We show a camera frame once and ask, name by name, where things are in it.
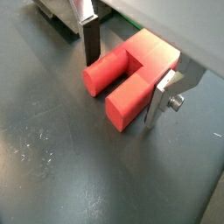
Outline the green shape-sorter block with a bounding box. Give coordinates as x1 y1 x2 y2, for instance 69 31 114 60
114 10 143 30

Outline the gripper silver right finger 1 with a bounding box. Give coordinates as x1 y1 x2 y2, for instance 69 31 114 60
144 53 206 130

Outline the red square-circle forked object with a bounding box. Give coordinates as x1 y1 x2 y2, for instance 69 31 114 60
82 29 180 131

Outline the black curved fixture stand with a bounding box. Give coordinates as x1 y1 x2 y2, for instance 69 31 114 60
32 0 113 43

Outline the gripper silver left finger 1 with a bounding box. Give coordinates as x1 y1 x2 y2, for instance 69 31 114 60
69 0 101 66

